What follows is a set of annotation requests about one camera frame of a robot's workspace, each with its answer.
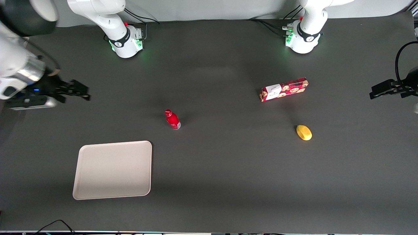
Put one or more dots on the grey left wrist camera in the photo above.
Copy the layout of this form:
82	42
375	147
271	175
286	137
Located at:
416	108

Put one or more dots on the yellow lemon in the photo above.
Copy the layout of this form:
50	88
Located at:
304	133

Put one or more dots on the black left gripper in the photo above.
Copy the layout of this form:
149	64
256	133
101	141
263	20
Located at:
410	82

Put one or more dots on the beige plastic tray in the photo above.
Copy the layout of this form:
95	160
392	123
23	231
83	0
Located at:
112	169

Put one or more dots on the red coke bottle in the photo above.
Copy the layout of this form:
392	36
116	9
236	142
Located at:
172	120

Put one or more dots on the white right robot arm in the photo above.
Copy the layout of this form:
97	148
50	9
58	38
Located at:
111	19

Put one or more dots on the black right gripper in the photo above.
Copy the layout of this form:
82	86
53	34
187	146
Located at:
51	86

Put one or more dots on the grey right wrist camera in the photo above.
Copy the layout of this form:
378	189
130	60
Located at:
31	103

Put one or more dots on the dark grey table mat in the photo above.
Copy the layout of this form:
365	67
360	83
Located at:
222	182

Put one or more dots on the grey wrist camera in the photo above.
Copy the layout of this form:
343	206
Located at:
416	108
31	103

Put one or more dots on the red cookie box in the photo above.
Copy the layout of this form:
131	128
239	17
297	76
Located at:
284	89

